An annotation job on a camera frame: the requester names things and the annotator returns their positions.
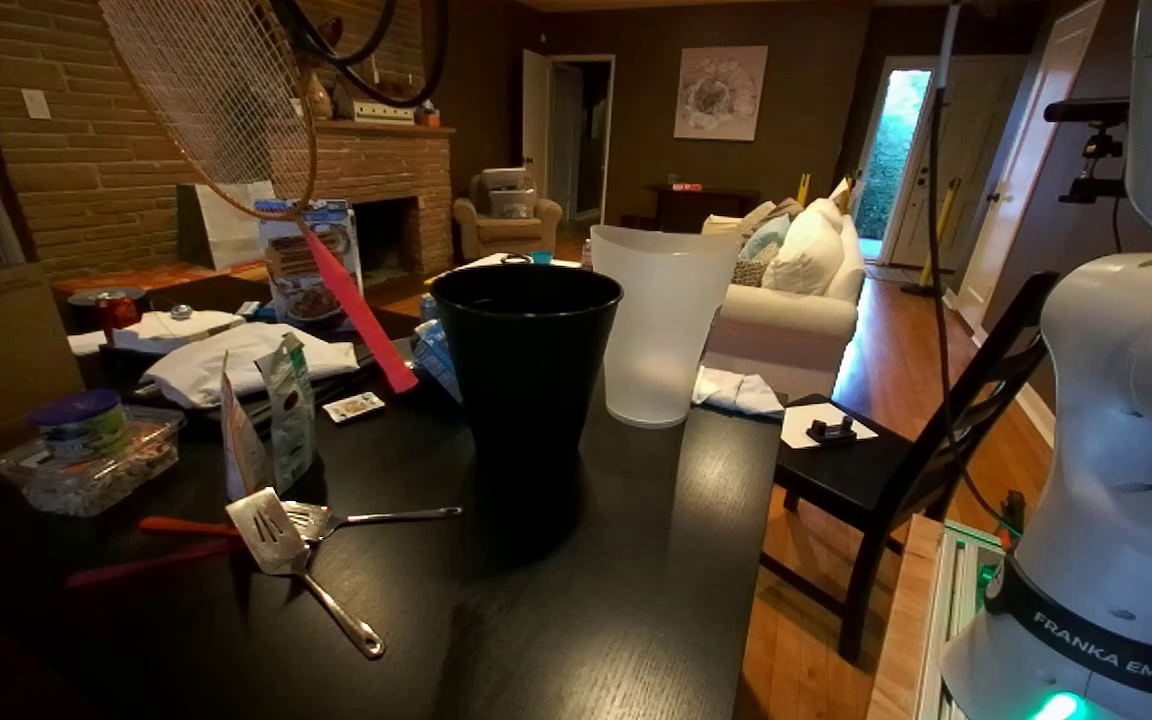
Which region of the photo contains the orange badminton racket red grip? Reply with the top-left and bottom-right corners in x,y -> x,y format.
98,0 -> 417,391

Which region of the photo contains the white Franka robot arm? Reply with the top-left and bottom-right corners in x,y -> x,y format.
943,0 -> 1152,720

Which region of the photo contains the black plastic bin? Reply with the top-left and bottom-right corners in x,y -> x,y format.
434,266 -> 620,467

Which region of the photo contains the translucent white plastic bin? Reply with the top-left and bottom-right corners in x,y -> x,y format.
590,225 -> 739,427

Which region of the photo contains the beige armchair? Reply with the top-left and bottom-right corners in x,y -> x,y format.
451,163 -> 564,261

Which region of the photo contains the white paper on chair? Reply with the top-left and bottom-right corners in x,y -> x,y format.
782,401 -> 876,447

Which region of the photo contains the white sofa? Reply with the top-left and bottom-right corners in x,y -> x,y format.
706,200 -> 865,396

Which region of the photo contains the brick fireplace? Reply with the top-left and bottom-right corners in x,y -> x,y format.
271,120 -> 451,281

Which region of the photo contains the cereal box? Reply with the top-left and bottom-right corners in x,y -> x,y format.
258,200 -> 361,330

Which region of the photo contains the green white carton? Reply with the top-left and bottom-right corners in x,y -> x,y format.
220,338 -> 315,502

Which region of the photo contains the metal fork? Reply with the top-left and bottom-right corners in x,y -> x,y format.
286,502 -> 461,546

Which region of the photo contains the dark wooden chair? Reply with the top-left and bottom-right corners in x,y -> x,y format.
764,273 -> 1058,663

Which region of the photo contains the metal slotted spatula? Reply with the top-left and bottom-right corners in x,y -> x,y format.
229,488 -> 384,659

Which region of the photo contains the white cloth on table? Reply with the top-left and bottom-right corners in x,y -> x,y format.
145,325 -> 361,408

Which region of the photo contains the clear plastic food container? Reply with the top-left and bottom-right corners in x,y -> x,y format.
0,390 -> 184,515

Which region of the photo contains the framed wall picture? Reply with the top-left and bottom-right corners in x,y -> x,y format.
671,46 -> 769,140

